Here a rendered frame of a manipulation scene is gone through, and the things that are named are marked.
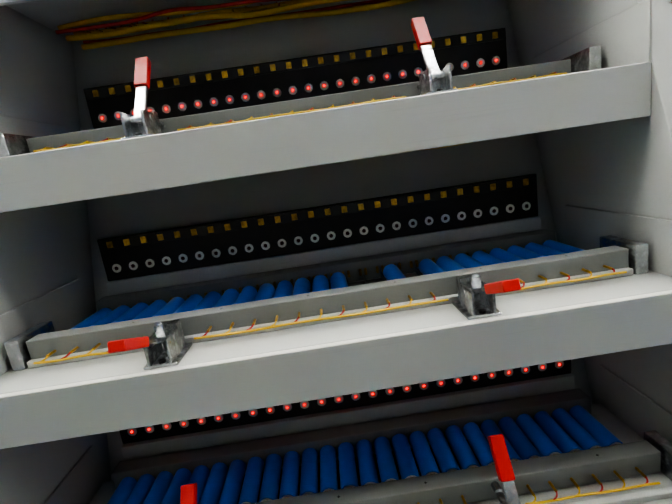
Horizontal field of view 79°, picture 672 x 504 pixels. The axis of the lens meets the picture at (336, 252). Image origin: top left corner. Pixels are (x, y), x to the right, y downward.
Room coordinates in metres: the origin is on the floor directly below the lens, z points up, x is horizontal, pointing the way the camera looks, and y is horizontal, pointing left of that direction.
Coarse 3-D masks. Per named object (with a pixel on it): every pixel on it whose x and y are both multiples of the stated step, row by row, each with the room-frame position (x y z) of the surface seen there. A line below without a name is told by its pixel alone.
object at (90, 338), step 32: (544, 256) 0.39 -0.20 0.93; (576, 256) 0.38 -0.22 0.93; (608, 256) 0.38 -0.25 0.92; (352, 288) 0.38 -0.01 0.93; (384, 288) 0.38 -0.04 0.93; (416, 288) 0.38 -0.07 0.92; (448, 288) 0.38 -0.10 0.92; (128, 320) 0.39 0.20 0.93; (160, 320) 0.38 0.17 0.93; (192, 320) 0.38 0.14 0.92; (224, 320) 0.38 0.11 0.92; (256, 320) 0.38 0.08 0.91; (32, 352) 0.38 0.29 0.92; (64, 352) 0.38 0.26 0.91
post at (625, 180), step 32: (512, 0) 0.52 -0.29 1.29; (544, 0) 0.45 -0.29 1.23; (576, 0) 0.40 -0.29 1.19; (608, 0) 0.36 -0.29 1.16; (640, 0) 0.33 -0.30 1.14; (544, 32) 0.47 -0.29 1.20; (576, 32) 0.41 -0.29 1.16; (576, 128) 0.45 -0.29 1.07; (608, 128) 0.40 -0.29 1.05; (640, 128) 0.36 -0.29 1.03; (544, 160) 0.53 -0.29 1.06; (576, 160) 0.46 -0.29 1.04; (608, 160) 0.41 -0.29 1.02; (640, 160) 0.37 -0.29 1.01; (576, 192) 0.47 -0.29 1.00; (608, 192) 0.42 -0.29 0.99; (640, 192) 0.38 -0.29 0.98; (640, 352) 0.43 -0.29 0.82; (640, 384) 0.44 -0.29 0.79
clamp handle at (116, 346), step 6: (162, 324) 0.34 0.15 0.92; (156, 330) 0.34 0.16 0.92; (162, 330) 0.34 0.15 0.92; (156, 336) 0.34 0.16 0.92; (162, 336) 0.34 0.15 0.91; (108, 342) 0.27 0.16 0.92; (114, 342) 0.27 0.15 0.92; (120, 342) 0.27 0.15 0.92; (126, 342) 0.27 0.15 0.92; (132, 342) 0.28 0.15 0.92; (138, 342) 0.29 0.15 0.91; (144, 342) 0.30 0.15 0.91; (150, 342) 0.31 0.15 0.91; (156, 342) 0.32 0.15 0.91; (108, 348) 0.27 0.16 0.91; (114, 348) 0.27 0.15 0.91; (120, 348) 0.27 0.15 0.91; (126, 348) 0.27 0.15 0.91; (132, 348) 0.28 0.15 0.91; (138, 348) 0.29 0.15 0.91
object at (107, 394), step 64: (320, 256) 0.50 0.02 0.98; (640, 256) 0.38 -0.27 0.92; (0, 320) 0.37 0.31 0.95; (64, 320) 0.46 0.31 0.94; (384, 320) 0.36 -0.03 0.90; (448, 320) 0.34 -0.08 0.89; (512, 320) 0.33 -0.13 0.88; (576, 320) 0.34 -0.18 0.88; (640, 320) 0.34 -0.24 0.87; (0, 384) 0.35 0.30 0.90; (64, 384) 0.33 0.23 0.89; (128, 384) 0.33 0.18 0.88; (192, 384) 0.33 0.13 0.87; (256, 384) 0.34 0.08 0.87; (320, 384) 0.34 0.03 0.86; (384, 384) 0.34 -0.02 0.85; (0, 448) 0.34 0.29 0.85
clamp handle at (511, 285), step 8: (472, 280) 0.34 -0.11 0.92; (480, 280) 0.34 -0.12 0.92; (504, 280) 0.28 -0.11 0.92; (512, 280) 0.28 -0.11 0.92; (472, 288) 0.35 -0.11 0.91; (480, 288) 0.32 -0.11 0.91; (488, 288) 0.30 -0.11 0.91; (496, 288) 0.29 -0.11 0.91; (504, 288) 0.28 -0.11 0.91; (512, 288) 0.28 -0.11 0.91; (520, 288) 0.28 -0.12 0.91
